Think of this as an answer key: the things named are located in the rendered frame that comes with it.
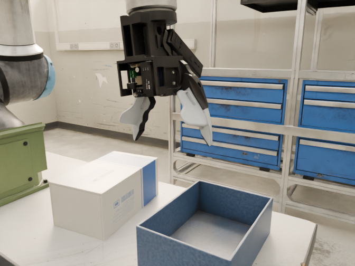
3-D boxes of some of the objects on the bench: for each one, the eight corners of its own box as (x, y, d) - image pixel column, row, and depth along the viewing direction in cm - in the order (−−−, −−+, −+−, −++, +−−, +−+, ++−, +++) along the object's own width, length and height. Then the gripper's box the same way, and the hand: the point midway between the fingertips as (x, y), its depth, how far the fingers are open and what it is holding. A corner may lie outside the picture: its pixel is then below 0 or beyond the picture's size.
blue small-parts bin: (197, 210, 62) (198, 179, 61) (270, 232, 55) (273, 197, 53) (136, 266, 46) (134, 225, 44) (227, 308, 38) (230, 261, 36)
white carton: (115, 184, 75) (113, 150, 72) (158, 193, 70) (157, 157, 67) (53, 225, 57) (48, 181, 55) (104, 240, 52) (101, 193, 50)
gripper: (81, 23, 46) (99, 149, 50) (192, -5, 35) (203, 160, 38) (121, 27, 52) (133, 137, 56) (224, 5, 41) (231, 143, 45)
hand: (172, 143), depth 50 cm, fingers open, 14 cm apart
